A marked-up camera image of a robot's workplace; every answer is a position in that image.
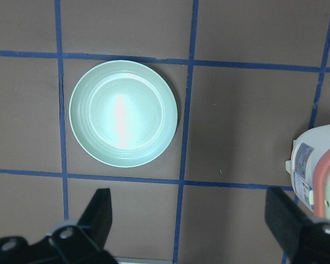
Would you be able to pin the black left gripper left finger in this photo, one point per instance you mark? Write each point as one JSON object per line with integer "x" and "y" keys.
{"x": 96, "y": 220}

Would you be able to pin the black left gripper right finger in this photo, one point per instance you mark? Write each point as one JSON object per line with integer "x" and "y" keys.
{"x": 293, "y": 230}

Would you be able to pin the white rice cooker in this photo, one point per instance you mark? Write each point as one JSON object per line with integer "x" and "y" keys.
{"x": 309, "y": 169}

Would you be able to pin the near light green plate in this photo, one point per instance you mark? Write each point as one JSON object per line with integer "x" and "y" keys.
{"x": 123, "y": 113}

